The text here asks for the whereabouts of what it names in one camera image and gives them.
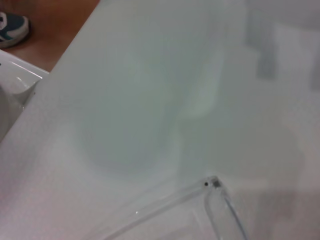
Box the white glossy robot base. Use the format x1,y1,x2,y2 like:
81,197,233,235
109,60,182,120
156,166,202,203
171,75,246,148
0,48,50,138

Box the clear transparent glasses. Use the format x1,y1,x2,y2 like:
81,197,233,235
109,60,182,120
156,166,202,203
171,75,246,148
99,175,251,240

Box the teal white sneaker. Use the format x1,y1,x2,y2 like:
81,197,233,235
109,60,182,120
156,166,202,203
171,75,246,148
0,11,31,50

